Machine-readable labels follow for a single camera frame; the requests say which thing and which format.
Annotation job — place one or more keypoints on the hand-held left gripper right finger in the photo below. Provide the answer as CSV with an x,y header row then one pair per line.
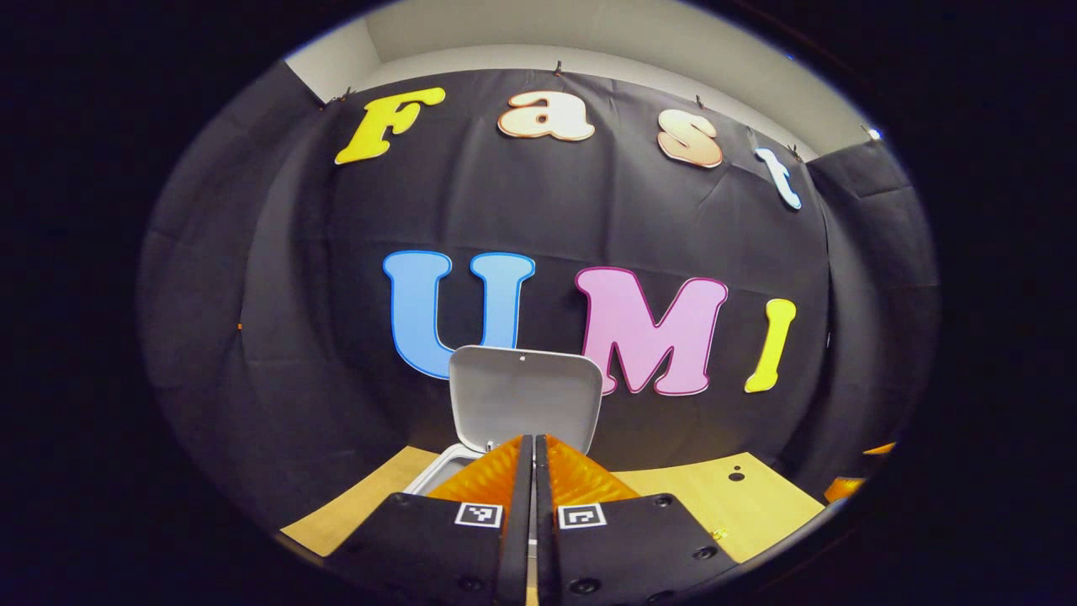
x,y
545,539

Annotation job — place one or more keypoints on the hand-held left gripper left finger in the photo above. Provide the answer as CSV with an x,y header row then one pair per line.
x,y
515,539

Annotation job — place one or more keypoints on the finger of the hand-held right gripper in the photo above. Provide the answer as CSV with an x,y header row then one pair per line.
x,y
881,449
844,488

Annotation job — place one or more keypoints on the white desktop garbage bin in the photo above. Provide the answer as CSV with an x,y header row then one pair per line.
x,y
522,396

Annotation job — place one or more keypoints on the wooden desktop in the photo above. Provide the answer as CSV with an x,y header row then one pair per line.
x,y
690,497

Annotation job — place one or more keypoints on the black backdrop cloth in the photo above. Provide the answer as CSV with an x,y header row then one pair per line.
x,y
294,295

